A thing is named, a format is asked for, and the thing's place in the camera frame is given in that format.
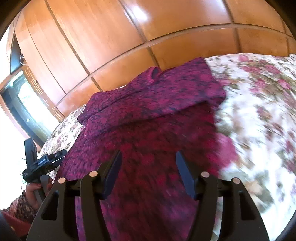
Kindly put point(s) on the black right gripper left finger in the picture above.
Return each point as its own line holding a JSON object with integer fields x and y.
{"x": 75, "y": 204}

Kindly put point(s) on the dark red floral sweater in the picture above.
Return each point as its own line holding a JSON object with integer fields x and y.
{"x": 149, "y": 120}

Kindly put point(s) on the person's left hand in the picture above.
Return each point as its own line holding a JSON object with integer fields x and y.
{"x": 30, "y": 193}

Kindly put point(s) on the floral bed quilt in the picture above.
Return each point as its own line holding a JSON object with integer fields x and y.
{"x": 256, "y": 125}

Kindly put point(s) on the wooden wardrobe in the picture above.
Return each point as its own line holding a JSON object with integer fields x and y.
{"x": 72, "y": 49}

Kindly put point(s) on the window with wooden frame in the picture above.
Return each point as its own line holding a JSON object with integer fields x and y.
{"x": 28, "y": 109}

